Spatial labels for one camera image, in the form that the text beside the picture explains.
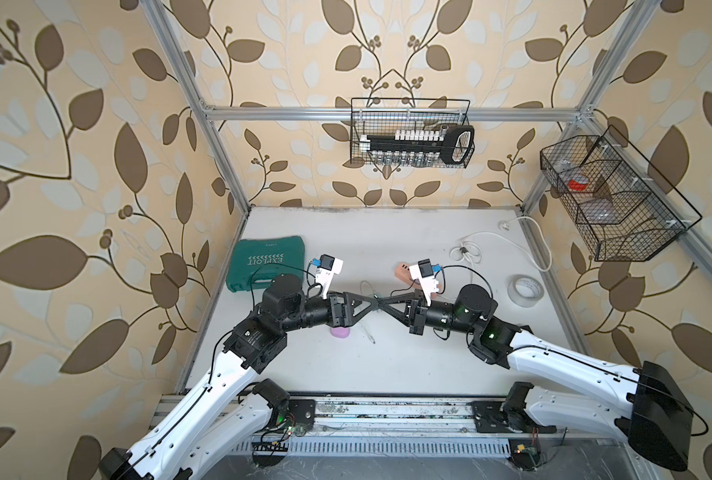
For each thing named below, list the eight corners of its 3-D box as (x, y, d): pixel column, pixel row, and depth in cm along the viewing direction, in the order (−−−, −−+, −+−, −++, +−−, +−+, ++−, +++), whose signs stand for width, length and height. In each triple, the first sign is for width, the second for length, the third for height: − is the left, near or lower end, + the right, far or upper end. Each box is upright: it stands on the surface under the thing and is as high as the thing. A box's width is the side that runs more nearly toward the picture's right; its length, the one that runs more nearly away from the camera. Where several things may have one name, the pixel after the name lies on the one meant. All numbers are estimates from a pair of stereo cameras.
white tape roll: (512, 307, 95) (517, 302, 93) (503, 280, 102) (507, 274, 99) (543, 307, 95) (549, 302, 92) (532, 280, 102) (537, 274, 99)
